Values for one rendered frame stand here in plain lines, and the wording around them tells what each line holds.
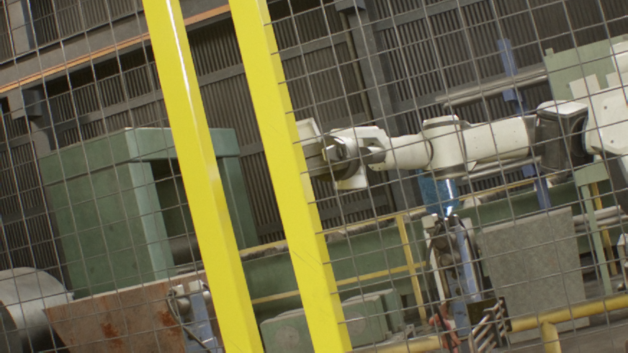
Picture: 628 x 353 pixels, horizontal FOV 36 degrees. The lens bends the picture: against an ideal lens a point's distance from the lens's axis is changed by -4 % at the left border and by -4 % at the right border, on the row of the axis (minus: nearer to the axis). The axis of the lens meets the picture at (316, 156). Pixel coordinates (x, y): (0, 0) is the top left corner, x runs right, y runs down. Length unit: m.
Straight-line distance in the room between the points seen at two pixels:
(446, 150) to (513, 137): 0.16
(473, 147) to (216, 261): 0.70
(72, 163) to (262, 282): 2.68
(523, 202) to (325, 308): 8.94
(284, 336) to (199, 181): 6.74
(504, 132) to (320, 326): 0.73
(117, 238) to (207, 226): 10.06
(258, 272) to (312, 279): 9.78
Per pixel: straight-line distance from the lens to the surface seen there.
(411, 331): 8.80
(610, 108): 2.12
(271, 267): 11.35
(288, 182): 1.65
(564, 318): 4.85
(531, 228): 7.27
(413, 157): 2.08
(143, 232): 11.58
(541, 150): 2.24
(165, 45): 1.75
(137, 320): 9.51
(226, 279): 1.71
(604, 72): 7.51
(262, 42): 1.67
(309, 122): 1.80
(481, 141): 2.16
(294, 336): 8.41
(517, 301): 7.37
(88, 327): 9.74
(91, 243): 11.96
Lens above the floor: 1.23
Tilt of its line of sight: 4 degrees up
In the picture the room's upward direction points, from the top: 14 degrees counter-clockwise
